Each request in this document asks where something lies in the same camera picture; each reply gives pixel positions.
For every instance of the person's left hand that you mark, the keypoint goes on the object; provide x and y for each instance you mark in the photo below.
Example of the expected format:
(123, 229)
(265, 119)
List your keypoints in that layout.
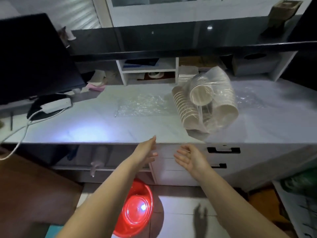
(144, 153)

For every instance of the person's right hand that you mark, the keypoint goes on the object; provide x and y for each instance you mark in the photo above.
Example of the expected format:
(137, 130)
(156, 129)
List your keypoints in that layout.
(194, 162)

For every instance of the large clear plastic bag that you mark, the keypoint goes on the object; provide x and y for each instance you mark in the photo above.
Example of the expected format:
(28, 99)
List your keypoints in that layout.
(208, 118)

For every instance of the stack of striped paper cups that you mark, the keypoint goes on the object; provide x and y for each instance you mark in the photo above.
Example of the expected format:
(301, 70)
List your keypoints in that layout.
(201, 95)

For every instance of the person's right forearm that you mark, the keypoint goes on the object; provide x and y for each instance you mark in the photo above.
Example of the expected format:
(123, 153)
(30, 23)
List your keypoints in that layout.
(235, 208)

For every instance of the person's left forearm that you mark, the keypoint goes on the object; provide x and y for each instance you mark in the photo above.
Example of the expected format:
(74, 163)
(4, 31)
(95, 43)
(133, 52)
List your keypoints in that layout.
(104, 203)

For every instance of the pink paper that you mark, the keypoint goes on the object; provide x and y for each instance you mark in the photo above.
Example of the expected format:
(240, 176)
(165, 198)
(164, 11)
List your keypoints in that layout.
(96, 87)

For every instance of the stack of pulp cup trays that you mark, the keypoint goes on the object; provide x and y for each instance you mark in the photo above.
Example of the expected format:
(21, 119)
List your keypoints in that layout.
(284, 11)

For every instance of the clear plastic wrapped bundle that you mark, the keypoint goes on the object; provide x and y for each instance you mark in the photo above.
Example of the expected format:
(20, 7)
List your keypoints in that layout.
(99, 158)

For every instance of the clear bubble wrap sheet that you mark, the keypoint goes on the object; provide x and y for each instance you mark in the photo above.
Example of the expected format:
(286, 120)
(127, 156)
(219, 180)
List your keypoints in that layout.
(143, 106)
(250, 99)

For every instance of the red plastic basin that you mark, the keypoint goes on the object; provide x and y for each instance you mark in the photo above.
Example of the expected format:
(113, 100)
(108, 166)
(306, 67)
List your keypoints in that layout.
(133, 213)

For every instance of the metal cabinet shelf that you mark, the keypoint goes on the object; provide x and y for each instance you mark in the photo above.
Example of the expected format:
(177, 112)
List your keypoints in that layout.
(74, 168)

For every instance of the white tape roll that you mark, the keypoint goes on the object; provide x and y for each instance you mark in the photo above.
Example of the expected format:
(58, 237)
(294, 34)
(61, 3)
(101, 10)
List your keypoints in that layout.
(151, 75)

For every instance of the white shelf unit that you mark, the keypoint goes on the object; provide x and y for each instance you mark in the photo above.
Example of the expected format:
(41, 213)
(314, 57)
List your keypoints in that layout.
(148, 70)

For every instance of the wrapped white napkin packet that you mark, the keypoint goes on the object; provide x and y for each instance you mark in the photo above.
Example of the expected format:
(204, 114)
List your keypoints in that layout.
(187, 74)

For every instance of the blue folder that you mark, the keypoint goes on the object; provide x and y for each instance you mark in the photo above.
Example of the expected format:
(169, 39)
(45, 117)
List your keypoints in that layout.
(141, 63)

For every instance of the white power strip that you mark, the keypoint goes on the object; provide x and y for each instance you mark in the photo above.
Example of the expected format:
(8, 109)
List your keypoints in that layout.
(57, 105)

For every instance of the black glossy bar counter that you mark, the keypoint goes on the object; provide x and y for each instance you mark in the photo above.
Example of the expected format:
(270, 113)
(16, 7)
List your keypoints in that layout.
(161, 39)

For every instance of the black monitor base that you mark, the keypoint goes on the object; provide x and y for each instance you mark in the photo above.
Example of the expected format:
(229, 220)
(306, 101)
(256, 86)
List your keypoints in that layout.
(37, 106)

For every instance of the brown wooden cabinet door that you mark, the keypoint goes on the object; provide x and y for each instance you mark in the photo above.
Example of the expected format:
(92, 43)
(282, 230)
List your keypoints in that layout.
(32, 190)

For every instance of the white counter support panel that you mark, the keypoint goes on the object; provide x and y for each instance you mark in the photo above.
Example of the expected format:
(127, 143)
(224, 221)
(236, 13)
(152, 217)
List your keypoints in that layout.
(282, 66)

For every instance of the white framed window partition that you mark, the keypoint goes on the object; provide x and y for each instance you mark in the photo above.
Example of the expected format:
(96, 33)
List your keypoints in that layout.
(173, 16)

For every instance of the black monitor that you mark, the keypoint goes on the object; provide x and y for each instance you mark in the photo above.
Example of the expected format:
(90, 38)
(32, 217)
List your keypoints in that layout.
(37, 59)

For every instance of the grey roller shutter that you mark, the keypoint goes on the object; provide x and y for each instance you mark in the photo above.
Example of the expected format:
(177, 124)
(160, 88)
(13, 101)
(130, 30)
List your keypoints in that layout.
(62, 12)

